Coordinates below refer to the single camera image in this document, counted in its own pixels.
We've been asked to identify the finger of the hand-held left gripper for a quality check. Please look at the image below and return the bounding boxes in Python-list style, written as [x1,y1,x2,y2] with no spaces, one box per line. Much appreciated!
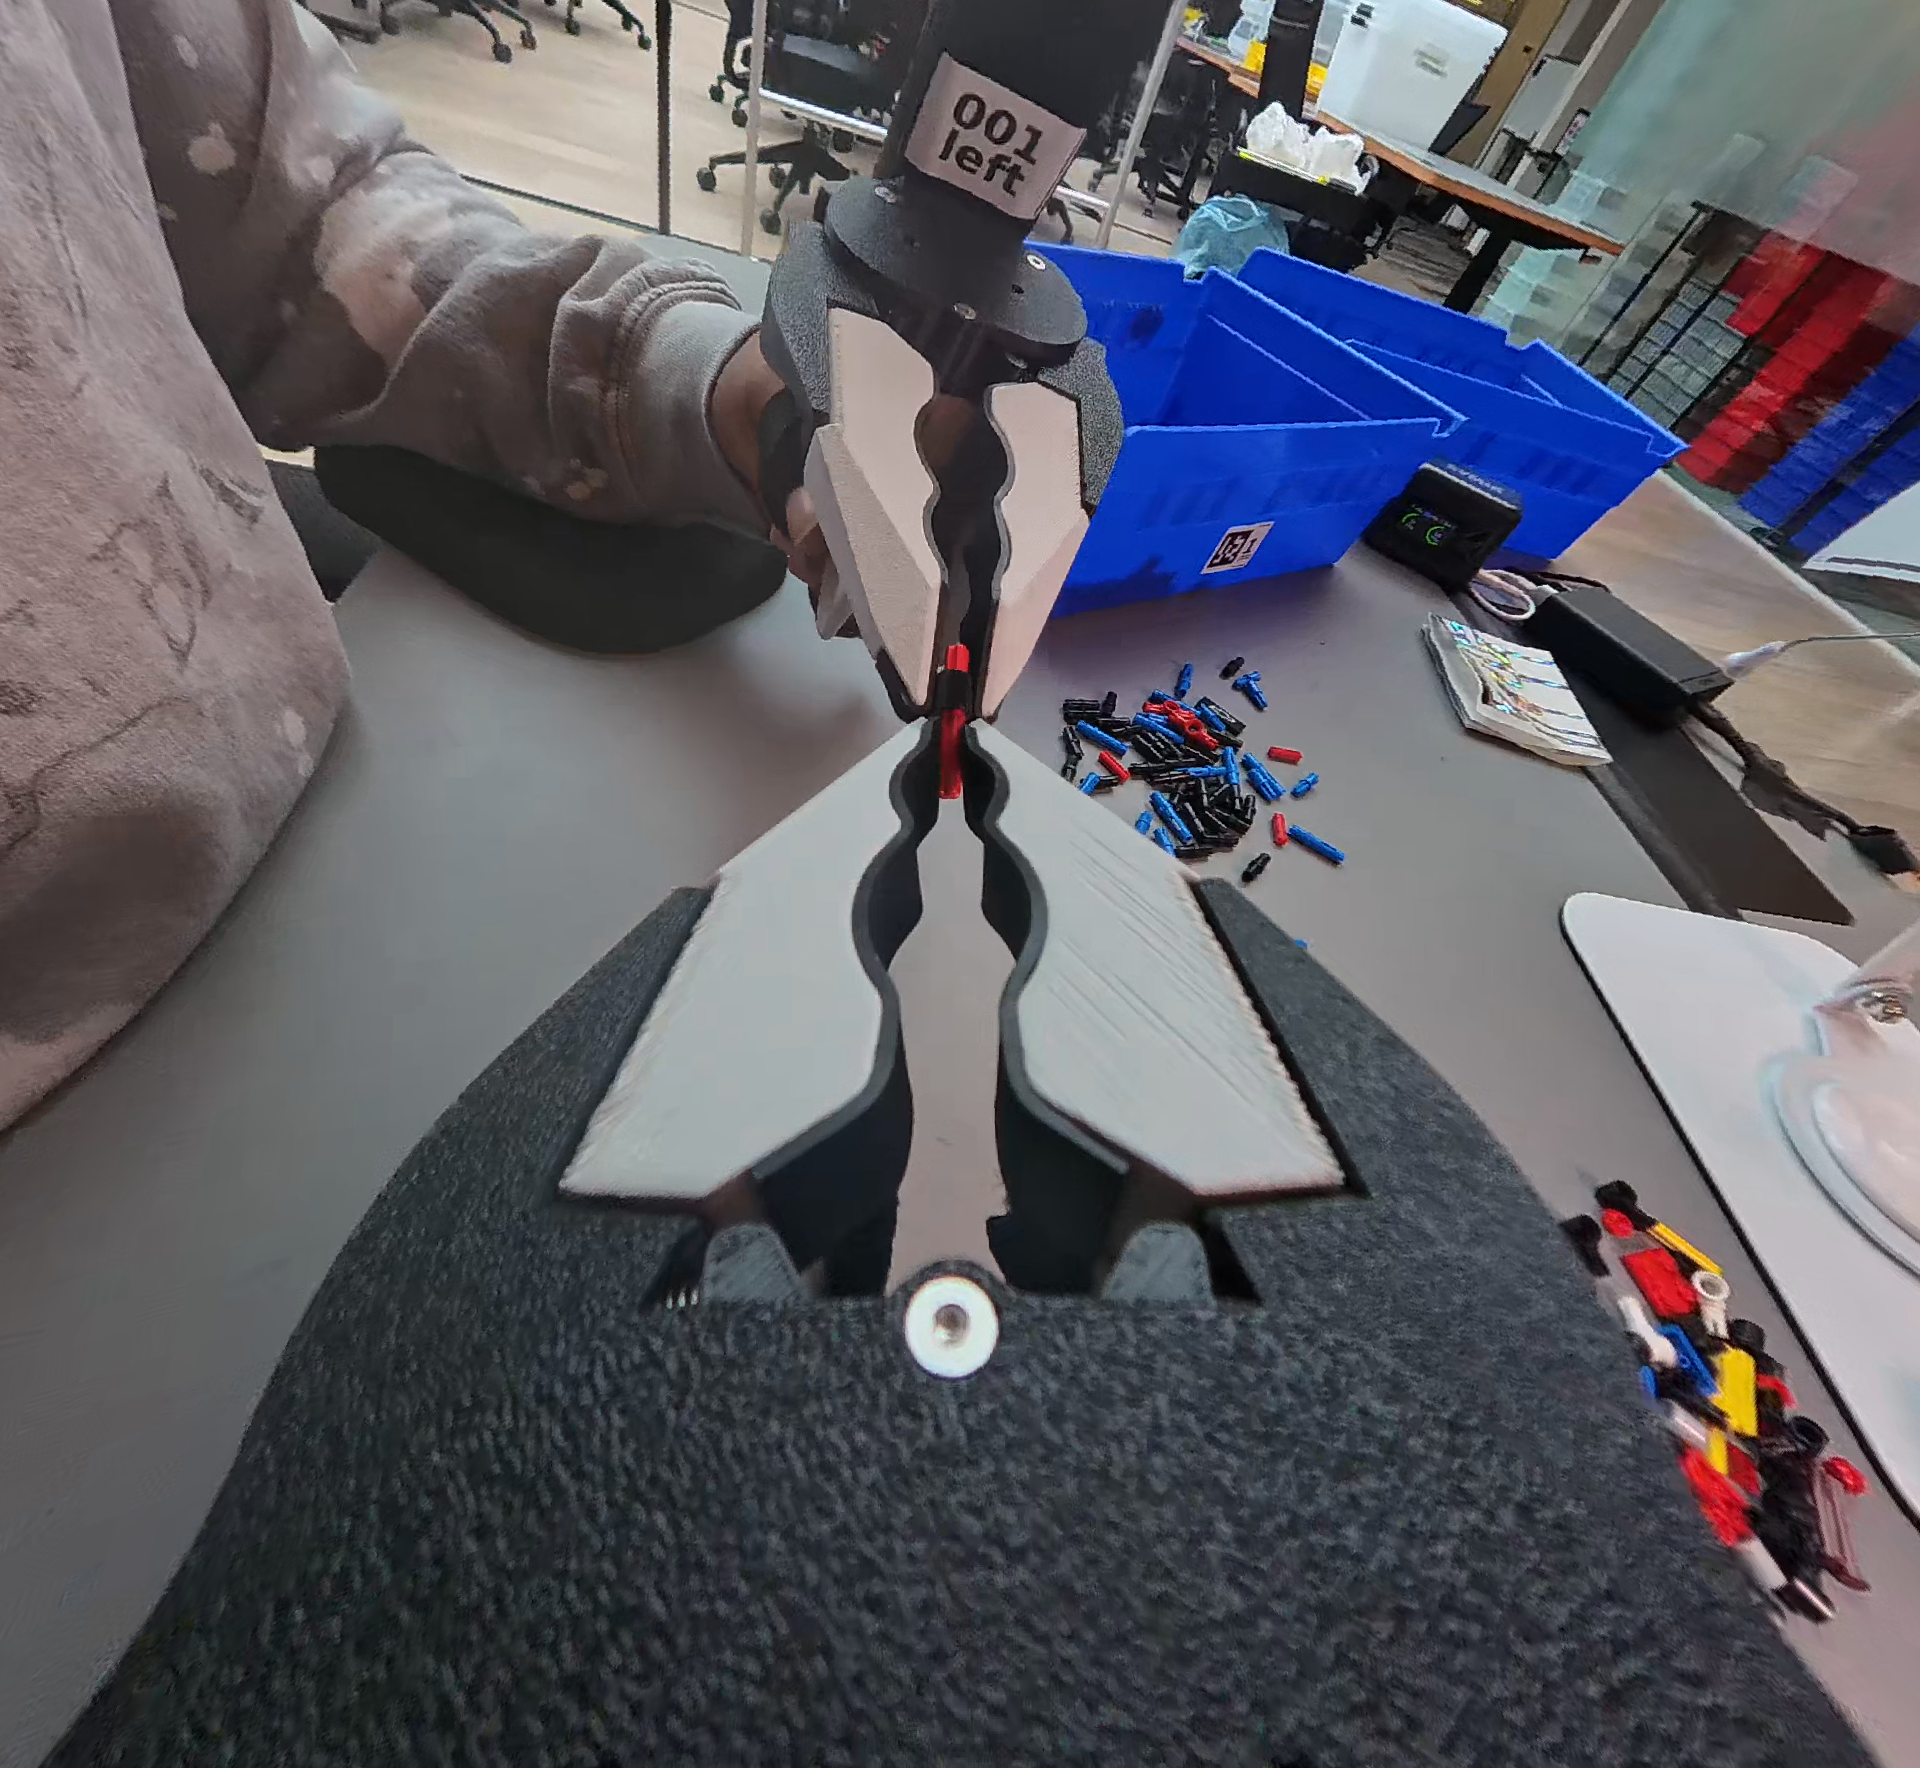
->
[966,376,1094,721]
[800,300,966,721]

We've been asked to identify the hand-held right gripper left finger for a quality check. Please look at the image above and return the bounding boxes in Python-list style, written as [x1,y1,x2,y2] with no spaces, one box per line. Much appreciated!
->
[556,721,922,1207]

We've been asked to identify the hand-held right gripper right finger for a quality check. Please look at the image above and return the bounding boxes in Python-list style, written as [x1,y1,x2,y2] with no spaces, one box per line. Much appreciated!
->
[966,721,1343,1207]

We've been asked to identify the pile of small toy pins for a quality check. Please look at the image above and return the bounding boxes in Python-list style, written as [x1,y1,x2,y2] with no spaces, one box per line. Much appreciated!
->
[1057,653,1343,891]

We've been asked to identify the person's left forearm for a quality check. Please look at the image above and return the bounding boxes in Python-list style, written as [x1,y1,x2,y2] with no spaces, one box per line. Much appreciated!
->
[251,122,765,536]

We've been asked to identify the grey desk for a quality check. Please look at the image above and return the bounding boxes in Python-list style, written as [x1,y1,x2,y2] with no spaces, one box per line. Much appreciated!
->
[0,226,1920,1762]

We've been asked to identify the long wooden-top office desk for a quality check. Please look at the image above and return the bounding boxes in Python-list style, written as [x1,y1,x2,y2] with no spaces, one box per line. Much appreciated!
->
[1185,38,1629,320]

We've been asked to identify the person's left hand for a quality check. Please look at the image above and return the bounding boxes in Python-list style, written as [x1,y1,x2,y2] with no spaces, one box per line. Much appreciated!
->
[702,328,859,650]

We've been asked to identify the blue plastic bin white tag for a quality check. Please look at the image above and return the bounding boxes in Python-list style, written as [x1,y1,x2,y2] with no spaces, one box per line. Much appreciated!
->
[1031,244,1465,619]

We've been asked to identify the white plastic bags bundle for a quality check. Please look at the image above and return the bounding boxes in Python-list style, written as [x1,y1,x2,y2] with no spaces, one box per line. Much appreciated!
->
[1241,102,1374,194]

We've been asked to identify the blue plastic bag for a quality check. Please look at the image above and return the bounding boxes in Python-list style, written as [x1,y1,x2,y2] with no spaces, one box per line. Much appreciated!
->
[1169,200,1297,277]

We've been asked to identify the white plastic storage box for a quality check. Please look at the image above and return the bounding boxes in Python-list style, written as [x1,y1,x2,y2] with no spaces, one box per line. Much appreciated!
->
[1317,0,1505,147]

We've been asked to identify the black charger box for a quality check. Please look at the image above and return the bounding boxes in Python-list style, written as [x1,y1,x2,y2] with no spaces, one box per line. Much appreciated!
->
[1360,458,1524,586]

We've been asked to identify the holographic sticker sheet pad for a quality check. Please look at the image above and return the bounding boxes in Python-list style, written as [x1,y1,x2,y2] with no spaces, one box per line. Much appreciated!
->
[1420,613,1608,763]

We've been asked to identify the pile of mixed coloured bricks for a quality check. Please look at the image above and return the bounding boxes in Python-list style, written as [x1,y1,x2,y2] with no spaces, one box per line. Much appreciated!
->
[1559,1180,1878,1619]

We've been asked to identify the black power adapter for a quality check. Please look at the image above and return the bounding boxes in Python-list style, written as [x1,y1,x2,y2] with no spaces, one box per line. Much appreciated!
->
[1530,586,1733,730]

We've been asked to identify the person's torso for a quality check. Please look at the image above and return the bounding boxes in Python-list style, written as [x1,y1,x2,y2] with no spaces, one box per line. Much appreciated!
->
[0,0,355,1135]

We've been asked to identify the rack of red blue bins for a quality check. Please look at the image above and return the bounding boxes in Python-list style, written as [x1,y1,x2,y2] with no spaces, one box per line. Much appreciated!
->
[1629,226,1920,558]

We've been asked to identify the black power cable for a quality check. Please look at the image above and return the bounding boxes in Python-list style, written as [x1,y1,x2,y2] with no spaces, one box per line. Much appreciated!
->
[1687,692,1920,881]

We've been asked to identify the white plug cable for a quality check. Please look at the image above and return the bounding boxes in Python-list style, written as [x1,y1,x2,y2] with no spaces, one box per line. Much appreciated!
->
[1725,627,1920,678]

